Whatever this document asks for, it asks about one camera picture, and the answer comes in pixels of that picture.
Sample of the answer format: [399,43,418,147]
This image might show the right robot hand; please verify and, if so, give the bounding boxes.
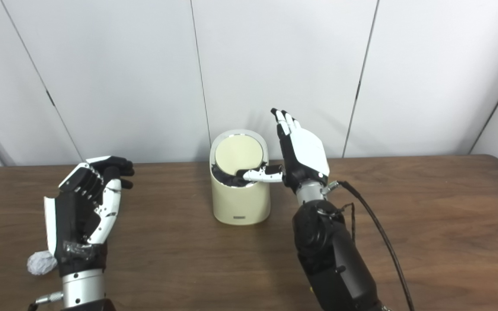
[236,108,331,193]

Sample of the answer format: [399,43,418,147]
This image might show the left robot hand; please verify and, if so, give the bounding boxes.
[44,155,135,277]

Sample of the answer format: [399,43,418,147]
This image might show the white paper ball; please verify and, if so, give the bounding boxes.
[27,251,57,276]

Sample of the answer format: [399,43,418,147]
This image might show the cream-colored bin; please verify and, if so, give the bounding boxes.
[210,129,271,225]

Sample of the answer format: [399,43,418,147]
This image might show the thin black right arm wire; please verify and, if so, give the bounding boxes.
[338,202,357,242]

